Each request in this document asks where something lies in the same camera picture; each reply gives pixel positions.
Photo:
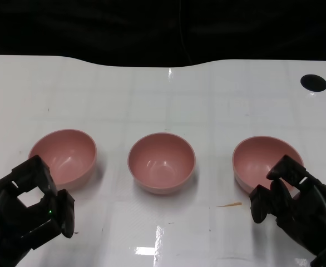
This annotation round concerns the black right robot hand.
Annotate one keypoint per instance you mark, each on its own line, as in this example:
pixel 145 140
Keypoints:
pixel 313 217

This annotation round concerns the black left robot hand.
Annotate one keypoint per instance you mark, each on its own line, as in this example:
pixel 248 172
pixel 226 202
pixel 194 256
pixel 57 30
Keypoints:
pixel 1 222

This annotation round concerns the pink plastic bowl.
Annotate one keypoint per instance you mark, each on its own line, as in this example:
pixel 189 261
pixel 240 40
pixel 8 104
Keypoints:
pixel 160 164
pixel 68 155
pixel 254 158

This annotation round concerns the small wooden toothpick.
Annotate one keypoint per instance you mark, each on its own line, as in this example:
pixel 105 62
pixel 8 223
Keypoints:
pixel 231 205

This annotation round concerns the black backdrop curtain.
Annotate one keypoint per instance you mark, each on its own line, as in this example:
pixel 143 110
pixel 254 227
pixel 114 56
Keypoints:
pixel 96 27

